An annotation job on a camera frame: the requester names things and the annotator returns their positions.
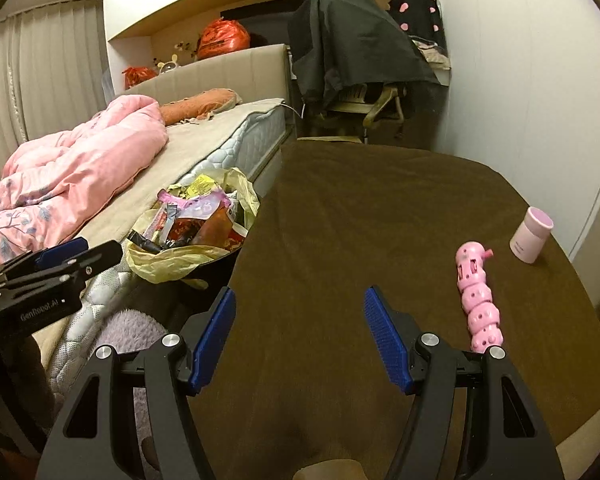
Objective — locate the small orange plastic bag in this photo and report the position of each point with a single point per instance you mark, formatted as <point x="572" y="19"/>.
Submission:
<point x="139" y="77"/>

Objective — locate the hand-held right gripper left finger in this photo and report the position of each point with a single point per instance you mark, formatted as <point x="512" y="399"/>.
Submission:
<point x="212" y="340"/>

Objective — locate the black pink-dotted bag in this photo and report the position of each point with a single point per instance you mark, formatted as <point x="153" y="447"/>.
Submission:
<point x="415" y="12"/>

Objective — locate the pale curtain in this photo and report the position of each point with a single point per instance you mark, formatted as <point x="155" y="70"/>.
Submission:
<point x="45" y="85"/>

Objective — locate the orange pillow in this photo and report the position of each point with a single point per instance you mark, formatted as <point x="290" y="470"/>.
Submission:
<point x="200" y="105"/>

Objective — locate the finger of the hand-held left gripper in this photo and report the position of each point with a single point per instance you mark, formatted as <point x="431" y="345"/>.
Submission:
<point x="97" y="257"/>
<point x="60" y="252"/>

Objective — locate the large orange plastic bag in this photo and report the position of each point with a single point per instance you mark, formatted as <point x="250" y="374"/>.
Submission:
<point x="224" y="40"/>

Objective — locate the black jacket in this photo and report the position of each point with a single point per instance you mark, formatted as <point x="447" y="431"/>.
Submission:
<point x="360" y="40"/>

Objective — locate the wooden stool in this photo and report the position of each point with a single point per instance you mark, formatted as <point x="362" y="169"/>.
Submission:
<point x="330" y="138"/>

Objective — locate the beige clothes pile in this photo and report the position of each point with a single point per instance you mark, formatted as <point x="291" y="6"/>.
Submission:
<point x="432" y="52"/>

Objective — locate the pink jar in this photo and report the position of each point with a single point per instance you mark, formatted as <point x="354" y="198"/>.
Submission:
<point x="530" y="235"/>

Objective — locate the pink floral quilt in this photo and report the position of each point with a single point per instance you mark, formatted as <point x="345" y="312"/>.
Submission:
<point x="80" y="160"/>

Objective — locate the pink pig toy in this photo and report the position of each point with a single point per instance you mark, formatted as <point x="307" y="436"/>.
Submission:
<point x="480" y="305"/>

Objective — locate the yellow plastic trash bag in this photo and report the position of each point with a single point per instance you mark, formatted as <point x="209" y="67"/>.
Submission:
<point x="170" y="265"/>

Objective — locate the black trash bin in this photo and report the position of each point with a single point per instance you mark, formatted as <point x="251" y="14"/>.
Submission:
<point x="215" y="267"/>

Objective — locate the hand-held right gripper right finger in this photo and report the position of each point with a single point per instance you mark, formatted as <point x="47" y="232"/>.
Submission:
<point x="387" y="340"/>

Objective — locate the beige office chair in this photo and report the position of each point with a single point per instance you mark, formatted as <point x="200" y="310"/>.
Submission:
<point x="375" y="107"/>

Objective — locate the small toy figure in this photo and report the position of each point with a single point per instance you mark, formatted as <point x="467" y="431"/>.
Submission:
<point x="168" y="65"/>

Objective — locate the lilac wrapper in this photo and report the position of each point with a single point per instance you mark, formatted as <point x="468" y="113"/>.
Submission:
<point x="205" y="206"/>

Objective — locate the beige bed sheet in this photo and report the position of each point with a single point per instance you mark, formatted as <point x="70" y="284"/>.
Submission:
<point x="195" y="155"/>

